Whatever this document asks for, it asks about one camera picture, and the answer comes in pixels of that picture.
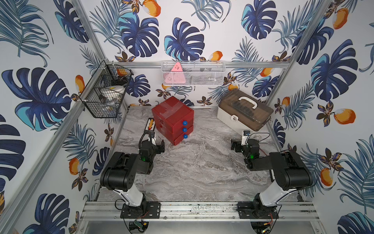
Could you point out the aluminium front rail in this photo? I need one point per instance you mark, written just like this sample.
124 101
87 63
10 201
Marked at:
201 211

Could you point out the brown lid storage box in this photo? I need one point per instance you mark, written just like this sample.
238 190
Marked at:
242 112

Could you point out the red three-drawer cabinet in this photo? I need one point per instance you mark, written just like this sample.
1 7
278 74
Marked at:
174 120

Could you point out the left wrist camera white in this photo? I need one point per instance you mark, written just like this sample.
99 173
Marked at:
152 138

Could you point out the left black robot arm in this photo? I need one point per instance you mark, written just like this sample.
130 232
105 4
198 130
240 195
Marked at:
119 176

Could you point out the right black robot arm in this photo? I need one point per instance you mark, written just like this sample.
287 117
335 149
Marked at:
288 173

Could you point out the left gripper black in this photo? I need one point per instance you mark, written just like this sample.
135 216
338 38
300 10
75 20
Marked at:
158 146

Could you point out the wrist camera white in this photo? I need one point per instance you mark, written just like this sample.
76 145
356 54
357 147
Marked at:
245 136
152 138

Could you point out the white object in basket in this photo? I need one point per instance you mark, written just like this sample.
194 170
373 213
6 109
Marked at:
112 92

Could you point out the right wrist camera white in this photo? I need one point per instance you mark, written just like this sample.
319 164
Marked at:
245 136

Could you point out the clear wall shelf basket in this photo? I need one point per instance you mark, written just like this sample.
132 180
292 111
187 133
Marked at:
198 73

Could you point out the black wire basket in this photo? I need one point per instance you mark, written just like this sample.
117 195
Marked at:
105 75

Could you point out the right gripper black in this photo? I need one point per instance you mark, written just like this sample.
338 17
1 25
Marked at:
238 145

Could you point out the pink triangle item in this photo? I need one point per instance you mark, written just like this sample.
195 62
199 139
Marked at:
175 75

